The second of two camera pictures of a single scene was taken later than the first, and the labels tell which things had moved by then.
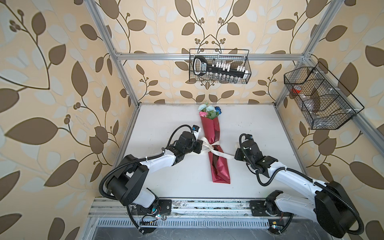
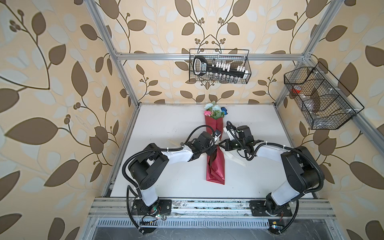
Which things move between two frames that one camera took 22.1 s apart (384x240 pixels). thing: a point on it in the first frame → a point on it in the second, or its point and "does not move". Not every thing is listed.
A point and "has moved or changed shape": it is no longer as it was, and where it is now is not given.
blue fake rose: (217, 109) → (224, 110)
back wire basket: (227, 65) does not move
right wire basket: (325, 103) does not move
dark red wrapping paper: (219, 160) has moved or changed shape
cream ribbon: (210, 146) has moved or changed shape
